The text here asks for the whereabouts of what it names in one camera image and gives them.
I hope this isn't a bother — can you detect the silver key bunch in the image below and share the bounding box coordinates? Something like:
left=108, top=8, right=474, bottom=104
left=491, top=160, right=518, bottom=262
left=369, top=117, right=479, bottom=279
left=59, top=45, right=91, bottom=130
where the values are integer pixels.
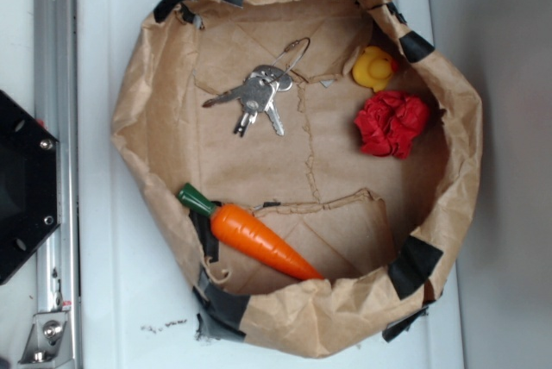
left=202, top=37, right=311, bottom=137

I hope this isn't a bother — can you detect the brown paper bag bin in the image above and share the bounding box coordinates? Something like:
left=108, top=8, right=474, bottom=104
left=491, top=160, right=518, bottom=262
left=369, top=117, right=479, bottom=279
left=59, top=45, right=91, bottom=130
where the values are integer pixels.
left=112, top=0, right=482, bottom=358

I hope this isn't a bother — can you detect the orange toy carrot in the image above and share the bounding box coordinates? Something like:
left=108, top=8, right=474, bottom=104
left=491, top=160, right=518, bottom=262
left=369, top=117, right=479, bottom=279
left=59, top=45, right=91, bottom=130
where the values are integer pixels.
left=177, top=183, right=323, bottom=280

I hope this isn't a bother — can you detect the crumpled red paper ball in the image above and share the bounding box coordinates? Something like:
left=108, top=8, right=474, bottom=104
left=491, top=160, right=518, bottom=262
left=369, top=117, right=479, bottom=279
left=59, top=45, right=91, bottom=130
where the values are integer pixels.
left=354, top=91, right=430, bottom=159

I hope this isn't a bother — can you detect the yellow rubber duck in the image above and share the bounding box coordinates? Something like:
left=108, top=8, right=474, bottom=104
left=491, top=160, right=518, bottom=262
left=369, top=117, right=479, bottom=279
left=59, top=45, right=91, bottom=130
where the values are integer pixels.
left=352, top=46, right=398, bottom=93

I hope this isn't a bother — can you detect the white tray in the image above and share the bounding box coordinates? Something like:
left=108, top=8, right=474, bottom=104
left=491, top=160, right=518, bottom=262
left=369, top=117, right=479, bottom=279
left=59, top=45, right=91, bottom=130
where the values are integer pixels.
left=77, top=0, right=464, bottom=368

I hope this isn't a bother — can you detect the aluminium frame rail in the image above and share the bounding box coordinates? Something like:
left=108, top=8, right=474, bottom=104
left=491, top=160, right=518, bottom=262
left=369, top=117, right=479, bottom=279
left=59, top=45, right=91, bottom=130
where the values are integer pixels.
left=34, top=0, right=83, bottom=368

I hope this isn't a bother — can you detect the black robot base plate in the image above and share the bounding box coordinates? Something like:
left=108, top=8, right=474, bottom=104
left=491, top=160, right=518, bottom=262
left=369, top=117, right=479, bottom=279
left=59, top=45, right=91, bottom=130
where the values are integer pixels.
left=1, top=92, right=60, bottom=285

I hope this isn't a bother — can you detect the metal corner bracket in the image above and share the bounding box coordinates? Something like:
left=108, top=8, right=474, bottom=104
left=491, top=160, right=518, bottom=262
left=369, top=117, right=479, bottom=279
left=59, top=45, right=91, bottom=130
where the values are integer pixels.
left=17, top=311, right=72, bottom=368

